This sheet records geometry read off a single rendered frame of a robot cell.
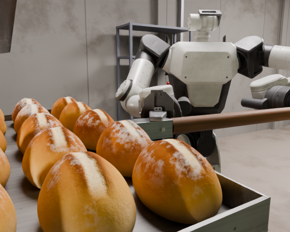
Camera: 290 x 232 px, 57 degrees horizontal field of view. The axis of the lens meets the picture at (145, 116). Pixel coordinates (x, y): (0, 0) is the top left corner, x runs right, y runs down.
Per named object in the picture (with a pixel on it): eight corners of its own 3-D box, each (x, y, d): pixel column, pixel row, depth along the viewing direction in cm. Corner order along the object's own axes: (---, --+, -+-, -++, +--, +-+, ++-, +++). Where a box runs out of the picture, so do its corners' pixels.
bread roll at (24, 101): (13, 120, 60) (11, 95, 59) (44, 118, 62) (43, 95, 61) (10, 130, 51) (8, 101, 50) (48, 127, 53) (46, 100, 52)
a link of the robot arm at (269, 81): (261, 111, 90) (297, 97, 91) (256, 86, 87) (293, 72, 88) (251, 107, 96) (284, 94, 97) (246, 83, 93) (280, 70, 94)
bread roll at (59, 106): (47, 118, 63) (46, 95, 62) (75, 116, 66) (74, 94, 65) (57, 126, 54) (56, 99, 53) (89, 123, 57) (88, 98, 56)
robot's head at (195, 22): (187, 37, 113) (187, 15, 112) (210, 37, 114) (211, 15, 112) (190, 35, 107) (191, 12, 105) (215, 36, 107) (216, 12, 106)
